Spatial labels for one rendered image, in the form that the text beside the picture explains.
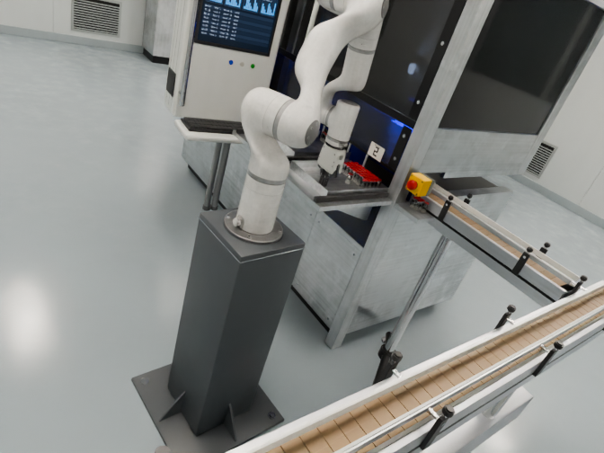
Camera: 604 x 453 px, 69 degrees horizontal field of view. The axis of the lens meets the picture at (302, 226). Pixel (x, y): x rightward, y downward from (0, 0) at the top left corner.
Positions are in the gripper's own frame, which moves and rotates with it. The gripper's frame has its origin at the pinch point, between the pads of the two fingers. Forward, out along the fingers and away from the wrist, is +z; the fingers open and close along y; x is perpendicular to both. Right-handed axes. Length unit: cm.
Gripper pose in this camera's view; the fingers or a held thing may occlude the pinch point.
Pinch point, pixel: (324, 181)
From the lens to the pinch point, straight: 171.8
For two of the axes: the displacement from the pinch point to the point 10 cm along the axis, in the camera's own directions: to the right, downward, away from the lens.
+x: -7.9, 1.0, -6.0
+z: -2.6, 8.3, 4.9
